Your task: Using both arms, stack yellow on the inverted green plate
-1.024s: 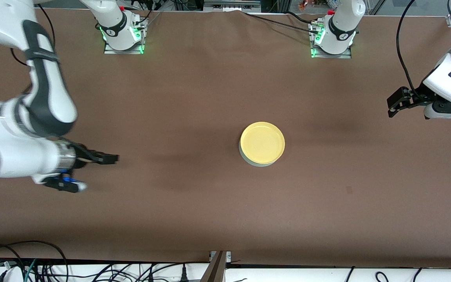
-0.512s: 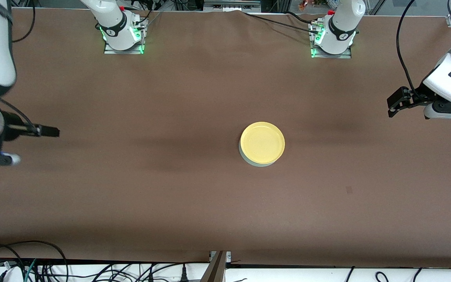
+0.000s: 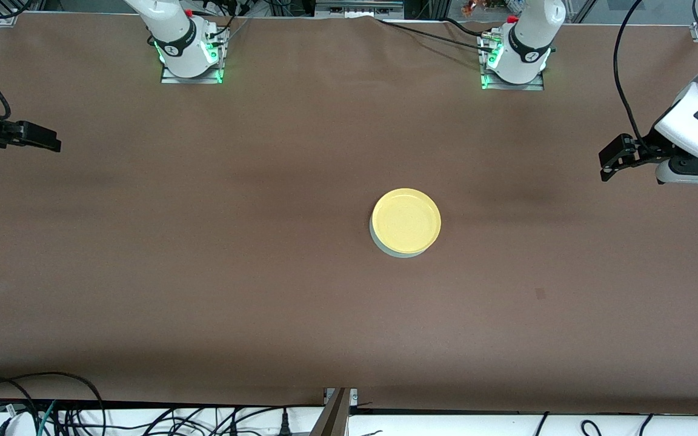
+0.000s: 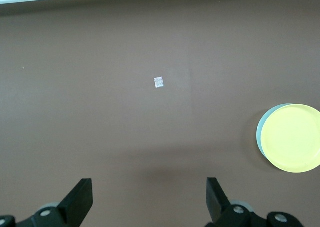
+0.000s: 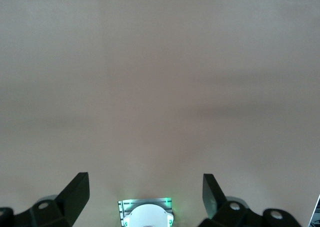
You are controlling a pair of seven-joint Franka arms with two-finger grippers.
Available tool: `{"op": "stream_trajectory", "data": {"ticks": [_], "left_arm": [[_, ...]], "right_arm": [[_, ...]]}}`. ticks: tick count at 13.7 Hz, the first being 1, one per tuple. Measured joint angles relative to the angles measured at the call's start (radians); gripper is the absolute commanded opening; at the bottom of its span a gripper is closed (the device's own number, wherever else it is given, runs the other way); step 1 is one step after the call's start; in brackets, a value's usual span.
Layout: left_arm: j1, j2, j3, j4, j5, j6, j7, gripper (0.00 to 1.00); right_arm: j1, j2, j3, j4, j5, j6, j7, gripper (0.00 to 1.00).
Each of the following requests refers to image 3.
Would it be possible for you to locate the grey metal rail box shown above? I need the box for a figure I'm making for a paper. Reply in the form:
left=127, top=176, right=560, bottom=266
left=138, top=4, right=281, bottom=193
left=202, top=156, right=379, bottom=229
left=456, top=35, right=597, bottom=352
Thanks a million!
left=316, top=0, right=404, bottom=19

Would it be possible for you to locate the short black table cable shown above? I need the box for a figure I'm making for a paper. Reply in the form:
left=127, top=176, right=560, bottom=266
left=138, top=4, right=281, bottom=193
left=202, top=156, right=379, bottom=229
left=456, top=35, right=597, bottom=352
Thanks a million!
left=445, top=17, right=490, bottom=37

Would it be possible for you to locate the white bench surface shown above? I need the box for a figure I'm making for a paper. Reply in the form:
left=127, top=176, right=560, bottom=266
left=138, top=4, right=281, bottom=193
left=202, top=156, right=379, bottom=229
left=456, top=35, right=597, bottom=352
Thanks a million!
left=0, top=405, right=698, bottom=436

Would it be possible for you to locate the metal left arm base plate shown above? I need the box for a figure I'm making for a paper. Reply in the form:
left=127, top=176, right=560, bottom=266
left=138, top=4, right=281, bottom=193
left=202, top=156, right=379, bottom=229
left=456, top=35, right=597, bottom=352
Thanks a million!
left=481, top=33, right=545, bottom=91

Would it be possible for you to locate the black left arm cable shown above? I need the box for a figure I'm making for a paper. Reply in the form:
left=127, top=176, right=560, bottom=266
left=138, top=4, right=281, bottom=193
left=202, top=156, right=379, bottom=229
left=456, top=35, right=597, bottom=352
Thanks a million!
left=613, top=0, right=650, bottom=149

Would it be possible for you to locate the brown table cover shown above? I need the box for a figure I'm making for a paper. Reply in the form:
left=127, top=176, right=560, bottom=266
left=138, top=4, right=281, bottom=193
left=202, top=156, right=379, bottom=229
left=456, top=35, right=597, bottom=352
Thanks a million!
left=0, top=12, right=698, bottom=415

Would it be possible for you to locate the black looping cable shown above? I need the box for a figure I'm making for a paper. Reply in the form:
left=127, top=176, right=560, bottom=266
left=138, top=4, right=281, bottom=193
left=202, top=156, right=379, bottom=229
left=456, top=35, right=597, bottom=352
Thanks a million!
left=0, top=371, right=106, bottom=436

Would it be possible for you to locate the long black table cable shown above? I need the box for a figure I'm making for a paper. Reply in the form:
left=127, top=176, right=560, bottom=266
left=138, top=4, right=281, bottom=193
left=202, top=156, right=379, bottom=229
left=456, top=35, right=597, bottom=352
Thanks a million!
left=376, top=18, right=490, bottom=49

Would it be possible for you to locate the yellow plate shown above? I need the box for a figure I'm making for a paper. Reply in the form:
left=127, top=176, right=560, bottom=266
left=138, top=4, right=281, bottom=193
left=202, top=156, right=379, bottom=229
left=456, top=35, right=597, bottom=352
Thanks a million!
left=371, top=188, right=442, bottom=254

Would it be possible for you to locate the aluminium frame beam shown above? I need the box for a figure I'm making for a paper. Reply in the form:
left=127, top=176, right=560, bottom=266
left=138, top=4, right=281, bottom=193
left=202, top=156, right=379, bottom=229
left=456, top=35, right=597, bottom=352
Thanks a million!
left=310, top=388, right=359, bottom=436

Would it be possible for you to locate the pale green plate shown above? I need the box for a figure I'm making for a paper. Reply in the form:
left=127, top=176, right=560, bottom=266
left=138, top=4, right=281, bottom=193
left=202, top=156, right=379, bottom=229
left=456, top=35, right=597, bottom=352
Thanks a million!
left=370, top=223, right=437, bottom=259

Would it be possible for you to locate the teal cable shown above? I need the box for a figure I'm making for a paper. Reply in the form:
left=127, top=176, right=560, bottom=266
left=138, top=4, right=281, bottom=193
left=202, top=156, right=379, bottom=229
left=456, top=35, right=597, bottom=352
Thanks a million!
left=37, top=400, right=59, bottom=436

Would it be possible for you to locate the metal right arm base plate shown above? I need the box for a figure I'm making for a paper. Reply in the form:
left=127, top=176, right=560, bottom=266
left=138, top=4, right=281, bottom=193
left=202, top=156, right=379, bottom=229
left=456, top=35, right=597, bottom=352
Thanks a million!
left=161, top=27, right=224, bottom=84

